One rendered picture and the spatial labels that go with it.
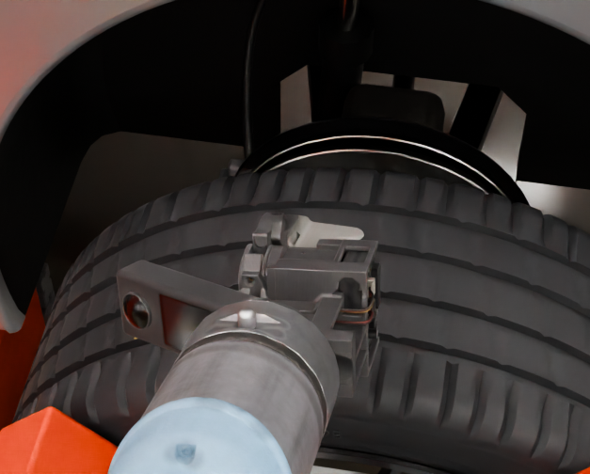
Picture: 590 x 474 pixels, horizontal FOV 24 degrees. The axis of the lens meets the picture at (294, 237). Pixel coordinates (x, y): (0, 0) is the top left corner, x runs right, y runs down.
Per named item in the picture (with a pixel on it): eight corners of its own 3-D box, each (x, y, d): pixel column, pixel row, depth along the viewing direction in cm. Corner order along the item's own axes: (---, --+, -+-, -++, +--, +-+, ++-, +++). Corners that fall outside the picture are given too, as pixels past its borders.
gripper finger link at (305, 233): (374, 234, 97) (354, 286, 89) (292, 230, 98) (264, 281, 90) (373, 193, 96) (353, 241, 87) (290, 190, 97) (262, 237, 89)
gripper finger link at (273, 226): (303, 260, 93) (278, 312, 86) (278, 259, 94) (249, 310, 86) (301, 195, 92) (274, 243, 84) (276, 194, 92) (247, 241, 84)
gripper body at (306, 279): (380, 340, 90) (352, 431, 79) (252, 333, 91) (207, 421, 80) (379, 231, 87) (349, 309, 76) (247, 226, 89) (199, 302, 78)
